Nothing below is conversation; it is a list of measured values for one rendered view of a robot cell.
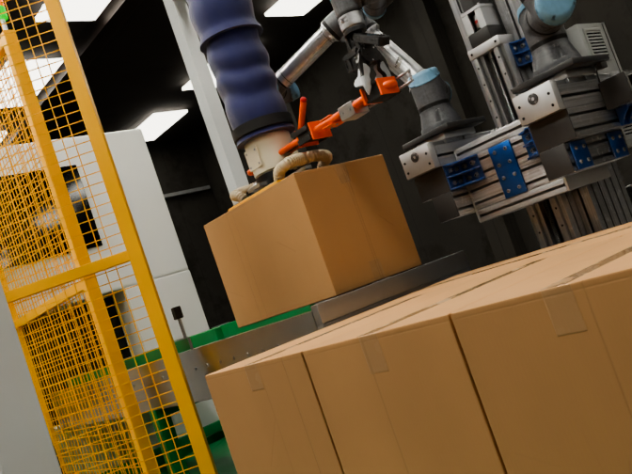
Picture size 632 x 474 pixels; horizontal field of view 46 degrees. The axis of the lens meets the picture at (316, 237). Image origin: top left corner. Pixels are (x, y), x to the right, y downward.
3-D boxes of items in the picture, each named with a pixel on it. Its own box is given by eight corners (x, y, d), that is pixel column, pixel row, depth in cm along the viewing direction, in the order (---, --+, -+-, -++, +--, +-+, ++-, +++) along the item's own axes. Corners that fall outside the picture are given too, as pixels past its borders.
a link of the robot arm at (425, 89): (414, 109, 266) (402, 74, 267) (422, 113, 279) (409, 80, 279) (446, 96, 262) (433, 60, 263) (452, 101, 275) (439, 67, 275)
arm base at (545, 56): (551, 79, 242) (540, 51, 243) (592, 58, 231) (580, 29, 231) (526, 83, 232) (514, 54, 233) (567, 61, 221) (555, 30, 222)
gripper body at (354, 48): (366, 73, 228) (353, 37, 229) (385, 60, 222) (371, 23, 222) (348, 75, 224) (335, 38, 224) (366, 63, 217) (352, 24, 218)
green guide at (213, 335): (56, 400, 392) (52, 384, 392) (75, 393, 398) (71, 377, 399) (205, 356, 270) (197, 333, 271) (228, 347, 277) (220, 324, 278)
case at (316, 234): (238, 328, 274) (202, 226, 276) (319, 299, 299) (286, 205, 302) (337, 295, 227) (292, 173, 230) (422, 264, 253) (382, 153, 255)
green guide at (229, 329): (147, 367, 426) (141, 352, 427) (162, 361, 433) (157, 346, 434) (313, 315, 305) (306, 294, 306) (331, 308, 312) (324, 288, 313)
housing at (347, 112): (340, 122, 231) (336, 108, 231) (356, 119, 235) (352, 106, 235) (355, 114, 225) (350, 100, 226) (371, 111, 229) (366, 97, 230)
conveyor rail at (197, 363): (59, 430, 388) (48, 395, 390) (70, 426, 392) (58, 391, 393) (332, 374, 214) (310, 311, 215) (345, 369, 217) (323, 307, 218)
